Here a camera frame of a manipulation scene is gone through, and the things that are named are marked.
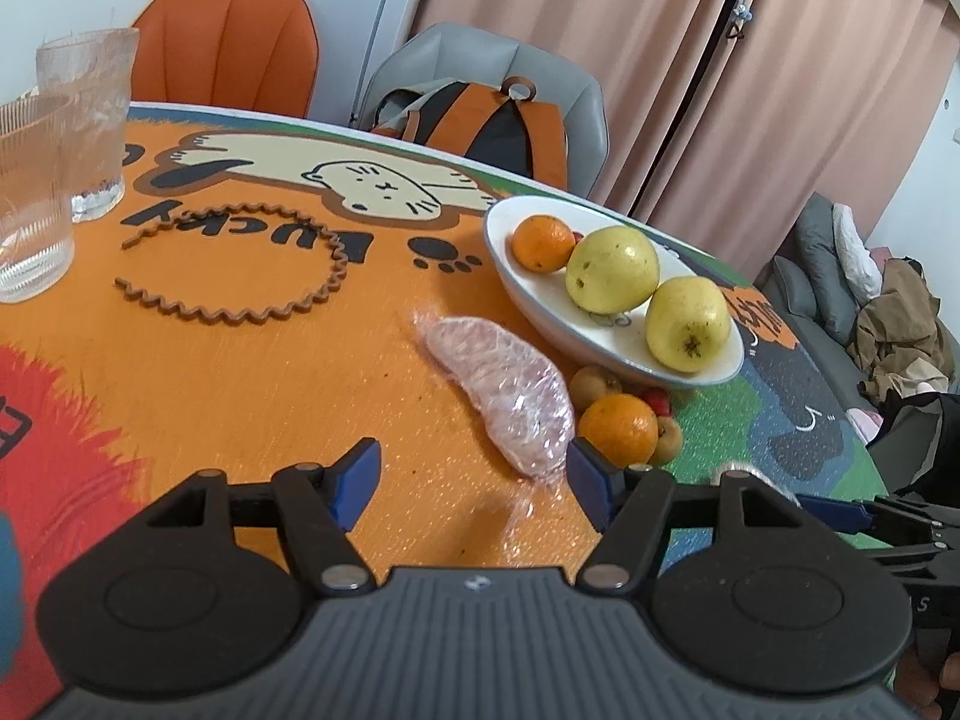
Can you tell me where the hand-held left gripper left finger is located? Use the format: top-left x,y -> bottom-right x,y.
139,439 -> 383,595

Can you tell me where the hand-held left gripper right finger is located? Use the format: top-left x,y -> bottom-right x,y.
568,439 -> 815,595

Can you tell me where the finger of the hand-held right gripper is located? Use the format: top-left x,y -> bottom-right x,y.
795,493 -> 960,541
862,540 -> 960,565

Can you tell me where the orange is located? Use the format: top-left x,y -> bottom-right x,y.
577,394 -> 659,466
512,214 -> 577,273

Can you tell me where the brown longan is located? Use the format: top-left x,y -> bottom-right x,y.
649,416 -> 683,464
568,365 -> 623,410

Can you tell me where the large pomelo segment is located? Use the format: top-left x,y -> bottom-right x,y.
415,315 -> 577,563

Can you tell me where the white plate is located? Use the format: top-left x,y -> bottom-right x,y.
484,195 -> 746,389

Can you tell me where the small yellow-green pear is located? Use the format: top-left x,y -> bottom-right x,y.
646,277 -> 732,374

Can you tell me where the large yellow-green pear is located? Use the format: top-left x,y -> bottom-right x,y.
565,226 -> 661,314

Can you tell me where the person's right hand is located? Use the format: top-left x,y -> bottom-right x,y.
896,645 -> 957,713

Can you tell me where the black bag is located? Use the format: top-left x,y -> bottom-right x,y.
862,390 -> 960,511

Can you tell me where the brown jacket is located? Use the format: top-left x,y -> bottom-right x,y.
847,259 -> 957,398

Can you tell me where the grey sofa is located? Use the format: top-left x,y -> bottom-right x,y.
757,191 -> 960,451

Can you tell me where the white garment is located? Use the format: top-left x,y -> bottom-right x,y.
831,202 -> 882,305

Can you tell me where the orange and grey backpack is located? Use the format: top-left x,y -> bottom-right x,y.
373,76 -> 569,188

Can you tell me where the pink curtain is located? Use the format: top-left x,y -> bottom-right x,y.
637,0 -> 960,293
409,0 -> 781,218

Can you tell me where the short ribbed glass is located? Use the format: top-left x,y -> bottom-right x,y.
0,94 -> 76,305

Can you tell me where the grey chair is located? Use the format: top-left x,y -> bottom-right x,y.
358,22 -> 610,200

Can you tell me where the tall ribbed glass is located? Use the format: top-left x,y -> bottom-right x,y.
36,28 -> 141,224

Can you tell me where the orange chair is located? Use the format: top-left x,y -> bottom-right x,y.
129,0 -> 323,119

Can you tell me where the hanging curtain charm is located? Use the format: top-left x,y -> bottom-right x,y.
731,0 -> 766,42

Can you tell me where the wavy wooden ring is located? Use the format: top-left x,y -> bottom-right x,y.
112,202 -> 347,325

